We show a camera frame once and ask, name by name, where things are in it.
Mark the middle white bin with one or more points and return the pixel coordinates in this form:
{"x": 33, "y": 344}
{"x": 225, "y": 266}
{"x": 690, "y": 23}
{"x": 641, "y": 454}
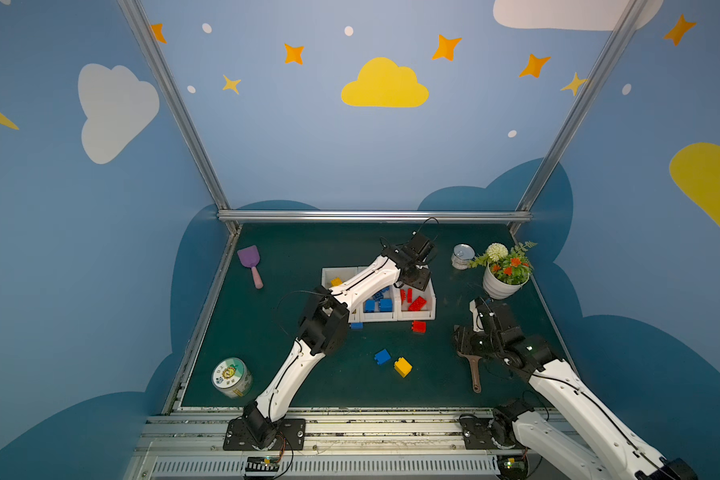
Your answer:
{"x": 379, "y": 317}

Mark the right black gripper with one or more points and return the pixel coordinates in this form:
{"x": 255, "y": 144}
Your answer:
{"x": 471, "y": 342}

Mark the controller board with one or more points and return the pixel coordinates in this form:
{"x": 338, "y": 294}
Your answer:
{"x": 512, "y": 468}
{"x": 261, "y": 466}

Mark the right controller board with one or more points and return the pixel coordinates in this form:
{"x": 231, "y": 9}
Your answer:
{"x": 512, "y": 468}

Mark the potted flower plant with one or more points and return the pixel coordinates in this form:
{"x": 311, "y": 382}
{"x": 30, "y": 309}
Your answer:
{"x": 506, "y": 270}

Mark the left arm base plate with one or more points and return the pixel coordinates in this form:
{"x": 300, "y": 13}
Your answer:
{"x": 288, "y": 434}

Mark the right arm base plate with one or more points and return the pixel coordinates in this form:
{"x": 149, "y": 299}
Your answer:
{"x": 483, "y": 433}

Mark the right white bin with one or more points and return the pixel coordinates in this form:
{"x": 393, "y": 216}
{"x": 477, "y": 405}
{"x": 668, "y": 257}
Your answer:
{"x": 429, "y": 311}

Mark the red lego floor brick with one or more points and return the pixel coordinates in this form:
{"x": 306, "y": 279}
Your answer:
{"x": 419, "y": 327}

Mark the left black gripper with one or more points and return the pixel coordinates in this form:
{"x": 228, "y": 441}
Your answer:
{"x": 413, "y": 276}

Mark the tape roll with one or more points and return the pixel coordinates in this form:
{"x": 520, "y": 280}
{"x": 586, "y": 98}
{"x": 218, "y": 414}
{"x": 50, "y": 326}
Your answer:
{"x": 232, "y": 378}

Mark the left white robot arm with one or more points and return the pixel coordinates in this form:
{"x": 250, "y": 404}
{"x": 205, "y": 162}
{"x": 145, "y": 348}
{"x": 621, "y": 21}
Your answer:
{"x": 324, "y": 325}

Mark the left white bin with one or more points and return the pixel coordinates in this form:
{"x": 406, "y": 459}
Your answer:
{"x": 335, "y": 276}

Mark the purple toy shovel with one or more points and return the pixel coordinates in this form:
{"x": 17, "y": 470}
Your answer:
{"x": 249, "y": 258}

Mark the silver tin can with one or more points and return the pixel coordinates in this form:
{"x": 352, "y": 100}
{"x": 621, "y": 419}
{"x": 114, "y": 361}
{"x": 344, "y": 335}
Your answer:
{"x": 462, "y": 256}

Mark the brown slotted scoop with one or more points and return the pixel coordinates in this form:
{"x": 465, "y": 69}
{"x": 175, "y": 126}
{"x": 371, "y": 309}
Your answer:
{"x": 473, "y": 361}

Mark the red lego bottom brick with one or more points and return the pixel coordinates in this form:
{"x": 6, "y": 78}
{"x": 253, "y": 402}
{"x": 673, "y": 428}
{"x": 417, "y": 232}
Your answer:
{"x": 418, "y": 304}

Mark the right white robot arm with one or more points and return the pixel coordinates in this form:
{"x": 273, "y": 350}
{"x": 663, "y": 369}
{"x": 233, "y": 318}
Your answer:
{"x": 609, "y": 449}

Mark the left controller board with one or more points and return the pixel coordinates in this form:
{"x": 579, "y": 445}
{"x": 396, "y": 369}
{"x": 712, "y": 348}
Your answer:
{"x": 261, "y": 466}

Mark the white bin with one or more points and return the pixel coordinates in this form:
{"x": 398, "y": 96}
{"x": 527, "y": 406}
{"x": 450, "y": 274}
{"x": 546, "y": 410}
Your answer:
{"x": 379, "y": 317}
{"x": 429, "y": 311}
{"x": 335, "y": 276}

